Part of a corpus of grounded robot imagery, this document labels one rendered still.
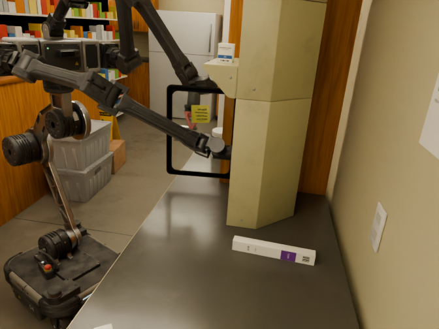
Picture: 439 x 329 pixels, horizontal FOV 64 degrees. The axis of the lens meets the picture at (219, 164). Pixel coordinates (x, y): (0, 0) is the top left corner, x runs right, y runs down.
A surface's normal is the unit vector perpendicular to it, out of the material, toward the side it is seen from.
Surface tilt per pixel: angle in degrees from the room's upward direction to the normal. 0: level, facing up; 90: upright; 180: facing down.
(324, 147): 90
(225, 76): 90
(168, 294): 0
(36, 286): 0
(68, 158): 95
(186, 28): 90
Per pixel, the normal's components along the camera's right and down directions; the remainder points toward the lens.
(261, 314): 0.06, -0.93
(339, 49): -0.17, 0.36
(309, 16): 0.58, 0.33
